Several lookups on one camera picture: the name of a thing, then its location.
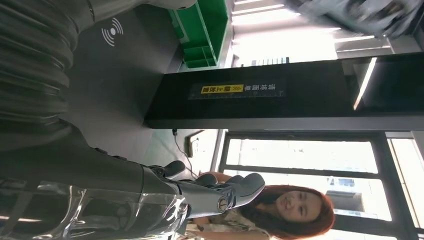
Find black inbound scanner machine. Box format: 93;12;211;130
59;2;424;164

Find thin black power cable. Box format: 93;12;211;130
171;128;200;180

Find person in patterned top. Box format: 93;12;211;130
184;170;336;240

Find black window frame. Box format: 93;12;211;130
216;130;424;240

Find green plastic crate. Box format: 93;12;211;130
166;0;230;70

